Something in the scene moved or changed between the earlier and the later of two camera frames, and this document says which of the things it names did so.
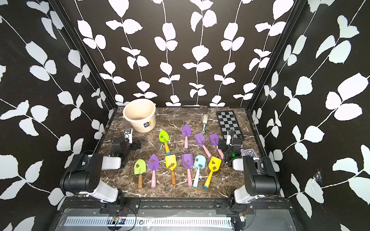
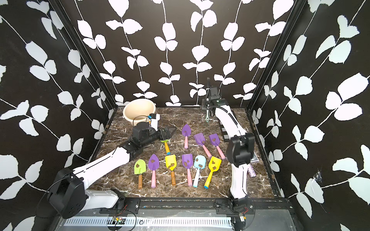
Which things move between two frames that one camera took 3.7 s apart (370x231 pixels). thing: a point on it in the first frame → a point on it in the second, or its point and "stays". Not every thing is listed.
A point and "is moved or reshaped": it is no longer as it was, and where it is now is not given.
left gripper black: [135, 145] → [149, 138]
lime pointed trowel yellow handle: [164, 136] stays
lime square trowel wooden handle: [139, 168] stays
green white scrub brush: [204, 122] is moved or reshaped
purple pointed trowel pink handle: [186, 130] stays
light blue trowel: [200, 161] stays
